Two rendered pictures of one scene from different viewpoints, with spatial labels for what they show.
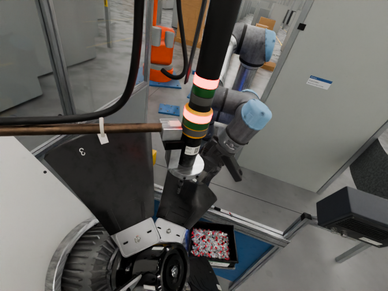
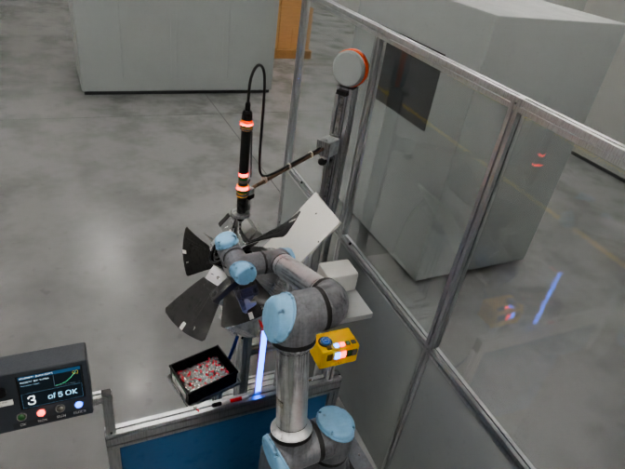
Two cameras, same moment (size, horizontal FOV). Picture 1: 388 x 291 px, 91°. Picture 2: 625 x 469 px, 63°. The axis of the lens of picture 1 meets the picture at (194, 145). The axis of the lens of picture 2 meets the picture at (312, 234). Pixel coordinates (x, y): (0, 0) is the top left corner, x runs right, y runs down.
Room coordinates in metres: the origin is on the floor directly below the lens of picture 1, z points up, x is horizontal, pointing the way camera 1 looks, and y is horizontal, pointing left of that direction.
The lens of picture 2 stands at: (1.74, -0.69, 2.45)
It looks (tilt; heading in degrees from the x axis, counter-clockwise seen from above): 33 degrees down; 145
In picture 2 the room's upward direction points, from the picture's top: 9 degrees clockwise
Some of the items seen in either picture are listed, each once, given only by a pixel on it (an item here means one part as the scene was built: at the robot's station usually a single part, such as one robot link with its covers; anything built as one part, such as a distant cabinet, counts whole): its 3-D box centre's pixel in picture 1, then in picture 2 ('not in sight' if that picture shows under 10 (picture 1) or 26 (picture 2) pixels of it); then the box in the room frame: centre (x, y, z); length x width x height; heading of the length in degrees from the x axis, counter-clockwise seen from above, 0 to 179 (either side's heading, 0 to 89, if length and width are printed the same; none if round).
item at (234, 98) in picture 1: (242, 104); (245, 265); (0.57, -0.11, 1.47); 0.11 x 0.11 x 0.08; 87
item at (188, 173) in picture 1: (184, 146); (243, 202); (0.26, 0.02, 1.50); 0.09 x 0.07 x 0.10; 118
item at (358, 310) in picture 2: not in sight; (334, 295); (0.22, 0.57, 0.85); 0.36 x 0.24 x 0.03; 173
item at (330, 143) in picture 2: not in sight; (328, 145); (-0.03, 0.56, 1.54); 0.10 x 0.07 x 0.08; 118
